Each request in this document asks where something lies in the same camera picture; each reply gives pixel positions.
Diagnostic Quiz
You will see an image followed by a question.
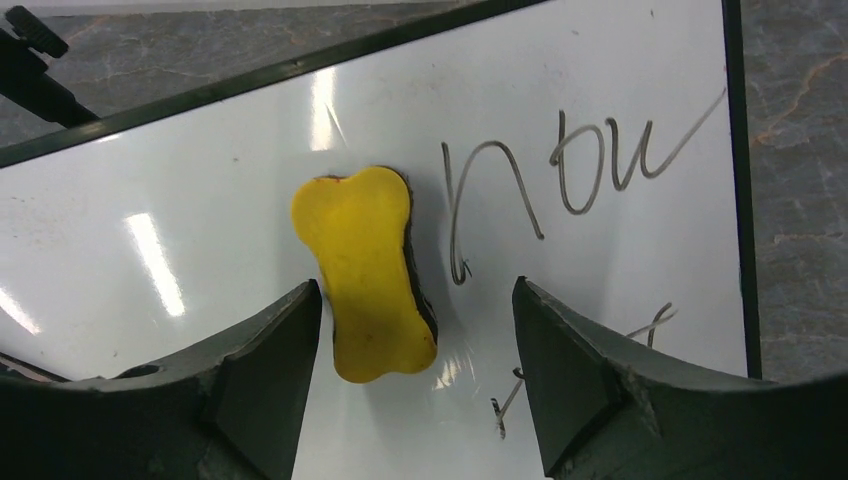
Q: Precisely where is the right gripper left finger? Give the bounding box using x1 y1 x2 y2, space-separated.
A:
1 280 322 479

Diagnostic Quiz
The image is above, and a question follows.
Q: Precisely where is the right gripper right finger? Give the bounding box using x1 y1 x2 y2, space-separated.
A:
512 277 847 479

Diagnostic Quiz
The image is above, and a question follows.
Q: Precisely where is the yellow bone shaped eraser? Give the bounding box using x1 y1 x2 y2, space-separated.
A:
291 166 438 384

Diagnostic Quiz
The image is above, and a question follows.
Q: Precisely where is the black framed whiteboard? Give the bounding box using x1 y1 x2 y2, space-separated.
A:
1 1 760 479

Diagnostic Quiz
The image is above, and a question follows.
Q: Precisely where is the black tripod stand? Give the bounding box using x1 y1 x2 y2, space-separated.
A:
1 5 98 128

